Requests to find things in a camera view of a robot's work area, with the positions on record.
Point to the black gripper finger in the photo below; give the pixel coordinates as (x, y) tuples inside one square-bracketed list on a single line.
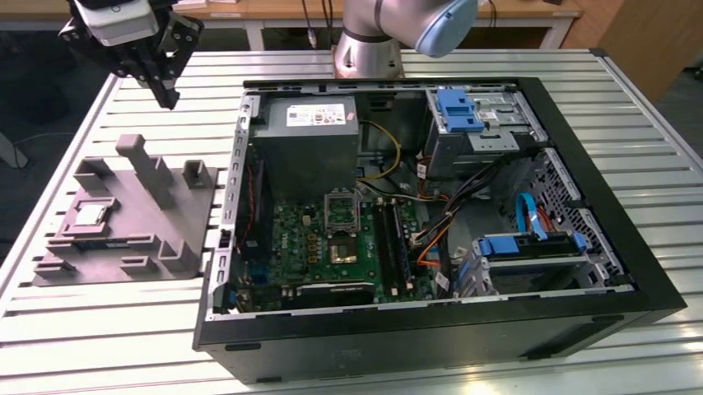
[(184, 41), (82, 53)]

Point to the silver square CPU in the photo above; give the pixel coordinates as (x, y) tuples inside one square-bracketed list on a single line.
[(92, 214)]

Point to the small white box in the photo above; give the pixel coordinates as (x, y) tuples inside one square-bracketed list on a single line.
[(194, 3)]

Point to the grey power supply unit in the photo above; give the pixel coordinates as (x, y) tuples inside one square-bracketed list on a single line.
[(301, 152)]

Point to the grey parts rack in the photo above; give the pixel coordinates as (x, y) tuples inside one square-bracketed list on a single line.
[(137, 214)]

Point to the green loose RAM stick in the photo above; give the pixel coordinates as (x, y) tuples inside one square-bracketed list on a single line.
[(104, 243)]

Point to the green motherboard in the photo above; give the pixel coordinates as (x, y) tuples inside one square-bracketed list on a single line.
[(307, 230)]

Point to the blue plastic drive latch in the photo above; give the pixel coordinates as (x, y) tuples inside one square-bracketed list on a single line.
[(455, 107)]

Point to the blue video port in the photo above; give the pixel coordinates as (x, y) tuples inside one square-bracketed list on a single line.
[(231, 298)]

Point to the silver metal drive cage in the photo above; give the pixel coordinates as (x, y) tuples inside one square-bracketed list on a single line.
[(491, 142)]

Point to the black RAM slot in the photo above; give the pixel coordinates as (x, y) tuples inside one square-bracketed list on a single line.
[(384, 247)]

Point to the wooden desk with white legs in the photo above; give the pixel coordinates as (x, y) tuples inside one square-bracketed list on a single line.
[(521, 8)]

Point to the black graphics card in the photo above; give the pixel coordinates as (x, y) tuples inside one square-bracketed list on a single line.
[(335, 290)]

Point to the hard disk in blue carrier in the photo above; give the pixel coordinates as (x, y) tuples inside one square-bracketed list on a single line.
[(501, 246)]

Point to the black open PC case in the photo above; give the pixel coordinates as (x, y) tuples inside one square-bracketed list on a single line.
[(384, 345)]

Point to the wooden cabinet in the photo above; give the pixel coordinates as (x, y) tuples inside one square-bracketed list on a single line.
[(641, 41)]

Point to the silver metal disk bay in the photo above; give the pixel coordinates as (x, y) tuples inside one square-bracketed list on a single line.
[(595, 271)]

